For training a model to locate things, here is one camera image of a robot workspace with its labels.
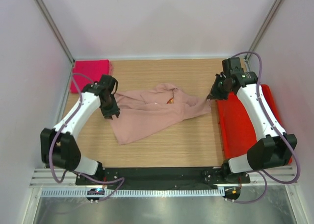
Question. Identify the red plastic bin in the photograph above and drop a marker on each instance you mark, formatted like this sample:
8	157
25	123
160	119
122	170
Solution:
237	131

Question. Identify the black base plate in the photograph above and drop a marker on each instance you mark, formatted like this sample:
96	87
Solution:
180	178

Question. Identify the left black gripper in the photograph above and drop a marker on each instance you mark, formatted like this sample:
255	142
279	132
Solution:
109	114

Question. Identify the right aluminium frame post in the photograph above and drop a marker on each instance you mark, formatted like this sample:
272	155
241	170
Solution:
275	7

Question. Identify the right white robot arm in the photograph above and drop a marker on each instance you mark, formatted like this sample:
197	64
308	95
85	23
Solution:
274	146

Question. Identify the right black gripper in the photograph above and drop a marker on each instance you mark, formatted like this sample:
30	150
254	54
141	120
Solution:
223	96

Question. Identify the aluminium rail profile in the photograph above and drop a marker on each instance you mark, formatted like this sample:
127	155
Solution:
42	178

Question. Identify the white slotted cable duct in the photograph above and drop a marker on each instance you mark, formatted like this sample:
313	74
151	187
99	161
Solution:
95	192

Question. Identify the aluminium frame post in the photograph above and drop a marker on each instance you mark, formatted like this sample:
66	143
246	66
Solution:
275	7
47	16

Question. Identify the dusty pink t shirt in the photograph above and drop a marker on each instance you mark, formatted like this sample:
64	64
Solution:
146	112

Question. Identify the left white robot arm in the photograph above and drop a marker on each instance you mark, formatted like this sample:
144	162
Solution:
58	144

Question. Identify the left aluminium frame post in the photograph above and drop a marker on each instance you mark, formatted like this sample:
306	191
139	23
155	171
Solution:
47	16

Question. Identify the folded magenta t shirt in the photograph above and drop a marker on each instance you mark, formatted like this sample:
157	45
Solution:
89	72

